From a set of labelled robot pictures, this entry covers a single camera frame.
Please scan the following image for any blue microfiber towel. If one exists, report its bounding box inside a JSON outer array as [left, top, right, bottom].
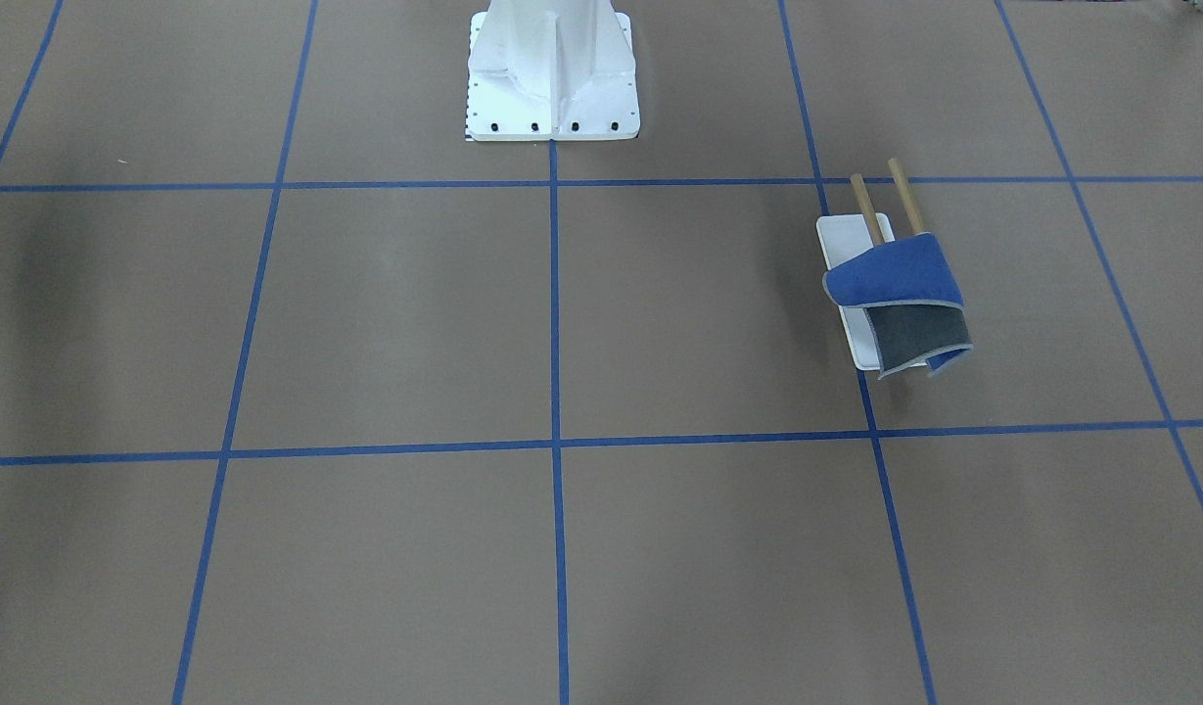
[[823, 231, 974, 379]]

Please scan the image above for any rear wooden rack bar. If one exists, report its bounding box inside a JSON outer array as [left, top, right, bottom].
[[887, 156, 929, 235]]

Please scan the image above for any wooden rack bar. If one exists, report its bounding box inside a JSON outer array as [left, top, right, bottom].
[[849, 173, 885, 247], [887, 156, 929, 235]]

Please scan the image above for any front wooden rack bar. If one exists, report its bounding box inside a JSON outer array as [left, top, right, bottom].
[[849, 173, 885, 247]]

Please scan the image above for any white rack base tray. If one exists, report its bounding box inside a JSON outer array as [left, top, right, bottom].
[[814, 213, 946, 377]]

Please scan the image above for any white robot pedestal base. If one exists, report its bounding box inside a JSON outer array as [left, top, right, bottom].
[[464, 1, 641, 142]]

